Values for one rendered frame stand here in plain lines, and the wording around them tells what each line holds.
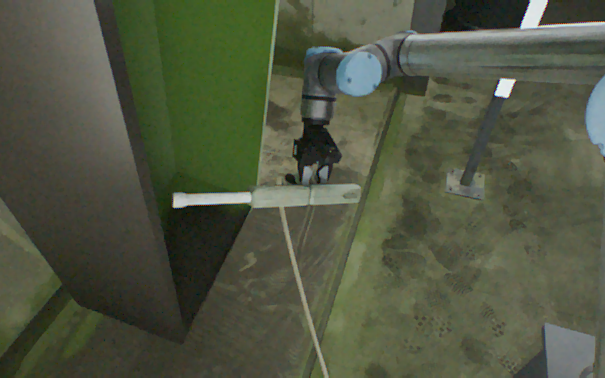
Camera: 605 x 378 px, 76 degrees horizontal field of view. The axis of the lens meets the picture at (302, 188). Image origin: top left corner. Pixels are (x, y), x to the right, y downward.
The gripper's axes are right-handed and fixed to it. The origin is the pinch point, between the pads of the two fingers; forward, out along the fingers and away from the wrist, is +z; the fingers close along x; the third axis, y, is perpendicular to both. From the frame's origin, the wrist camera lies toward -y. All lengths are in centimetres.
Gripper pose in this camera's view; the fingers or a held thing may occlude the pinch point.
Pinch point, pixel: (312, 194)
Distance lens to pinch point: 103.4
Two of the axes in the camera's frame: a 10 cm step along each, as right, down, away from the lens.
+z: -1.0, 9.6, 2.6
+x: -8.9, 0.3, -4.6
